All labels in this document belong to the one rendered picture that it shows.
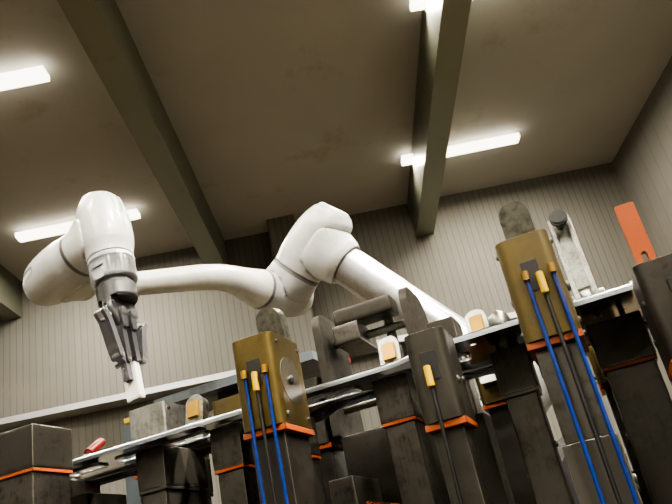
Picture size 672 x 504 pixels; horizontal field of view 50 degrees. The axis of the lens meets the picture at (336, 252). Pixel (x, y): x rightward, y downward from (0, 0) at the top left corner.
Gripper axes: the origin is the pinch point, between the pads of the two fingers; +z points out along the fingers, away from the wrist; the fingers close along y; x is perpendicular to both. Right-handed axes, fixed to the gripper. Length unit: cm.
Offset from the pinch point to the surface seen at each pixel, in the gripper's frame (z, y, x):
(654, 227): -216, -672, 183
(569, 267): 11, -12, 76
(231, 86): -348, -310, -84
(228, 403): 9.4, -5.4, 14.6
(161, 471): 21.1, 12.2, 10.9
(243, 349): 16.1, 27.0, 36.6
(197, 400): 5.9, -6.5, 8.1
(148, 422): 6.3, -4.6, -1.7
